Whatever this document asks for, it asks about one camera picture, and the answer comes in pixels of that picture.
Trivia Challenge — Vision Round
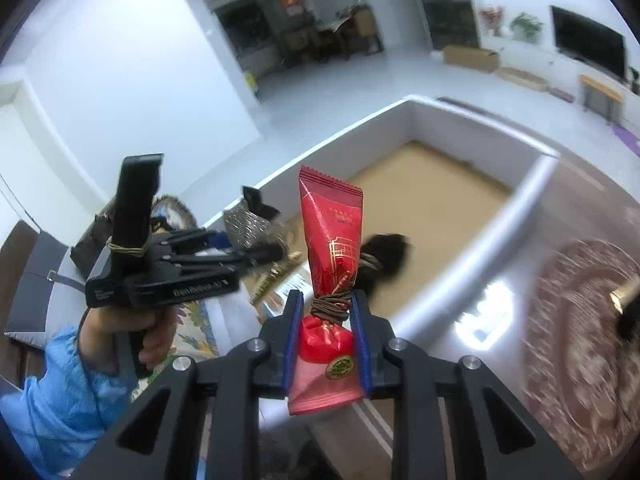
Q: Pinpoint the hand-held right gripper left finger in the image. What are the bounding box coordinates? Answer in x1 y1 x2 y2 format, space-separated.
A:
70 290 306 480

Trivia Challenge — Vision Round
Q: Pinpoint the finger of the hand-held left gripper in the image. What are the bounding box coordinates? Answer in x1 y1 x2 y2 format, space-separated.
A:
171 242 284 277
159 227 232 257

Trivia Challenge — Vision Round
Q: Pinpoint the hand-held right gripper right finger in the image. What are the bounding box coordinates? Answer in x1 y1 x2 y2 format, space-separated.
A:
349 290 584 480

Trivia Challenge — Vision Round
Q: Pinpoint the brown hair tie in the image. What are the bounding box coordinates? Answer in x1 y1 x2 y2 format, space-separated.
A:
309 289 355 322

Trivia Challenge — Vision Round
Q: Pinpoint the red candy packet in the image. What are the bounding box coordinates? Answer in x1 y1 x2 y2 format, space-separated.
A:
286 164 367 417

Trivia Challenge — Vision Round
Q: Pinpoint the white storage box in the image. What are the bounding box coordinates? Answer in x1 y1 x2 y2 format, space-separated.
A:
199 93 562 352

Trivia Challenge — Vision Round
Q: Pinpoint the person's left hand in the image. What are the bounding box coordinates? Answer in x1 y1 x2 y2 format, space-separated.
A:
79 304 177 377

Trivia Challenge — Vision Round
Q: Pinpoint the floral cloth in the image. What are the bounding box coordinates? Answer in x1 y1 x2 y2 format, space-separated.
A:
129 302 218 392

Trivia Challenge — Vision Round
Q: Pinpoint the black fluffy scrunchie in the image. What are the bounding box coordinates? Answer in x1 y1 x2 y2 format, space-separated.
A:
359 231 412 297

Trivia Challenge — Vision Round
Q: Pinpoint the grey chair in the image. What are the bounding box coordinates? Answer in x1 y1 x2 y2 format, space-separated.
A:
4 219 87 352

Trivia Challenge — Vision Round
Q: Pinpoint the round patterned brown mat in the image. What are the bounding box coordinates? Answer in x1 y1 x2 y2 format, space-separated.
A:
521 239 640 472

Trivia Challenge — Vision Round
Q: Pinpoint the dining table with chairs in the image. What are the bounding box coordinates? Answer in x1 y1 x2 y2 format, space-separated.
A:
279 4 382 67

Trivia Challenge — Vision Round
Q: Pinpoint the gold object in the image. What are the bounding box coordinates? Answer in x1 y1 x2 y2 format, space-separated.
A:
609 274 640 312

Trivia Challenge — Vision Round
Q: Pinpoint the black object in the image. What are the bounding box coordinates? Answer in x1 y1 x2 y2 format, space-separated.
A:
616 299 640 343

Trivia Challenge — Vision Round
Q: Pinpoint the cardboard box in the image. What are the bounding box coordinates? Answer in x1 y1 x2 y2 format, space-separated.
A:
443 44 502 74

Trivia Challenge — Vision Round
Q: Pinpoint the purple mat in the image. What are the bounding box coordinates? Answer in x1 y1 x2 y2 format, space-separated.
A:
611 125 640 157

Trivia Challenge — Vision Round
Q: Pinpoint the dark tall shelf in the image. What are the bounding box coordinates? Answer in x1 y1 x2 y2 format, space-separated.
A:
407 0 481 52

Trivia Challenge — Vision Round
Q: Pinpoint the small wood-topped table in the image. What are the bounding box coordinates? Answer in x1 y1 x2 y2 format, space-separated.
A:
579 73 625 127

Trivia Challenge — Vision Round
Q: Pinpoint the red flower bouquet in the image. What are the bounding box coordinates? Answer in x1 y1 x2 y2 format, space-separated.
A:
479 5 505 37

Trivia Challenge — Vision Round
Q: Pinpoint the green potted plant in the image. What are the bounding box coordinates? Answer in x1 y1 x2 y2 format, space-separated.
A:
509 11 545 44

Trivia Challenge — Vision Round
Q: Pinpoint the black television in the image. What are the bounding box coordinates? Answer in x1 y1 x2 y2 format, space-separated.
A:
549 4 629 82

